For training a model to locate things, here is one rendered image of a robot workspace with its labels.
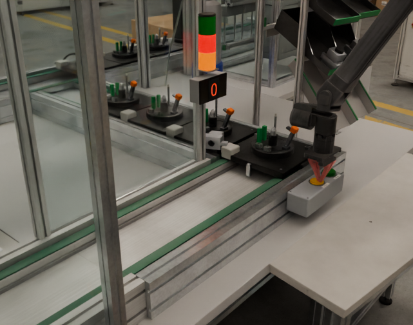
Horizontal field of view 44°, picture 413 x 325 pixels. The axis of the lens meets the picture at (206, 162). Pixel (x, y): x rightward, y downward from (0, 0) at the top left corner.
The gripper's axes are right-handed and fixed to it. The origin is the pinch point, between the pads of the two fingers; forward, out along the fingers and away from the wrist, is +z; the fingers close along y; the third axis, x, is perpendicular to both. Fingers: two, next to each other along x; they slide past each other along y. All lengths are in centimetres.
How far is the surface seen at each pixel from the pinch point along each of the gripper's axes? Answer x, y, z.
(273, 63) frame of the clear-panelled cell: -80, -94, -2
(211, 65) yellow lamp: -31.7, 11.3, -30.1
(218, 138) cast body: -35.3, 3.3, -4.1
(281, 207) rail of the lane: -4.4, 12.7, 5.5
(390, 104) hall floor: -116, -358, 95
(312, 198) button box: 2.6, 8.3, 2.1
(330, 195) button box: 2.5, -2.6, 5.5
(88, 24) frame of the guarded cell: 0, 75, -54
